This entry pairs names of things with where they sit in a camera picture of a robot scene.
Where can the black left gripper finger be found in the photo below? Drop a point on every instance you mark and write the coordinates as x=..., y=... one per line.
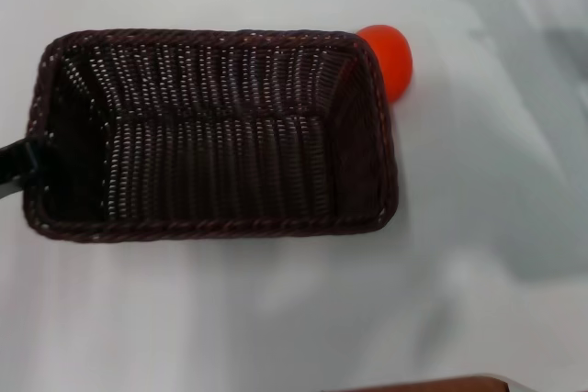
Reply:
x=8, y=187
x=23, y=153

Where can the dark brown woven basket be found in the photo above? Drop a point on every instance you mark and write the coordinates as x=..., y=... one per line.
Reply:
x=220, y=167

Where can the orange plastic pear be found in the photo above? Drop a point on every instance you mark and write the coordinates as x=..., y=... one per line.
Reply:
x=390, y=61

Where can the brown rounded panel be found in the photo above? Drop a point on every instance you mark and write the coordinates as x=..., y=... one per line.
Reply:
x=436, y=385

